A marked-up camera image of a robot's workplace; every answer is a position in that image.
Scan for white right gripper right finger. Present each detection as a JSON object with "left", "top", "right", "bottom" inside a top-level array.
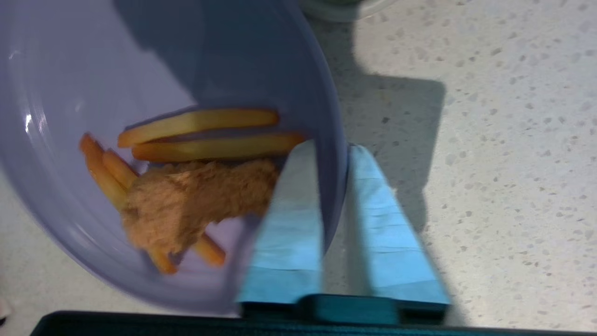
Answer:
[{"left": 347, "top": 145, "right": 452, "bottom": 306}]

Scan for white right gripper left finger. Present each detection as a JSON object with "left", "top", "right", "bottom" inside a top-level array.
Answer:
[{"left": 236, "top": 140, "right": 325, "bottom": 304}]

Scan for purple plate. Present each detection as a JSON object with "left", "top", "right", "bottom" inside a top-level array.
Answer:
[{"left": 0, "top": 0, "right": 349, "bottom": 314}]

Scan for fried food pieces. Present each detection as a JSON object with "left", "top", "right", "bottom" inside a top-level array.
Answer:
[{"left": 120, "top": 159, "right": 280, "bottom": 262}]

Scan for thin golden french fry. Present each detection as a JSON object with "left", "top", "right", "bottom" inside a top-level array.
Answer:
[
  {"left": 103, "top": 149, "right": 227, "bottom": 267},
  {"left": 79, "top": 133, "right": 179, "bottom": 275},
  {"left": 118, "top": 108, "right": 280, "bottom": 148},
  {"left": 132, "top": 133, "right": 306, "bottom": 163}
]

